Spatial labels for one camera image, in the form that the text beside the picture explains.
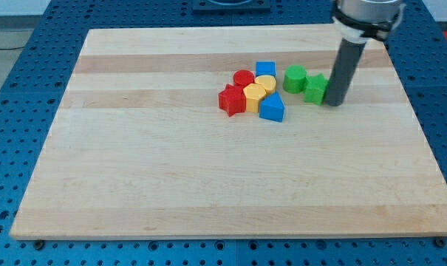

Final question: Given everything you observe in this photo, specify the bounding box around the light wooden board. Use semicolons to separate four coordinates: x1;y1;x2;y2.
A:
10;24;447;240

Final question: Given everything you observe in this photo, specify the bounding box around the red cylinder block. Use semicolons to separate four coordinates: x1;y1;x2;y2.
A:
233;69;255;87

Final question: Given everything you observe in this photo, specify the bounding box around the yellow cylinder block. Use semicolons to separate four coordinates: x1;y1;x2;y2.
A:
254;75;276;95

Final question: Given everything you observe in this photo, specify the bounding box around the green star block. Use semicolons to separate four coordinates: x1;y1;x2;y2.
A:
304;74;328;106

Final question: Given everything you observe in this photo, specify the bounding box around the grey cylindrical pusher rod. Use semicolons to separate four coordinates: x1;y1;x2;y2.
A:
324;38;366;106

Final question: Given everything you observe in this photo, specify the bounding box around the blue cube block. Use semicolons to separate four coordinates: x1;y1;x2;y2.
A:
256;61;276;77

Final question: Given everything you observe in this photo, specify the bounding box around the blue triangle block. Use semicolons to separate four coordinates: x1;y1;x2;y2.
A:
259;92;285;122

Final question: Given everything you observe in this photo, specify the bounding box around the green cylinder block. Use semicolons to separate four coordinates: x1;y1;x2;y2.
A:
283;65;307;94

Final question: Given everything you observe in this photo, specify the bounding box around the red star block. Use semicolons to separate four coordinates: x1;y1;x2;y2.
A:
218;84;246;117

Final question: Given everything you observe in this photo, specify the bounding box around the yellow hexagon block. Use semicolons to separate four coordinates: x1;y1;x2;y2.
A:
243;83;266;113

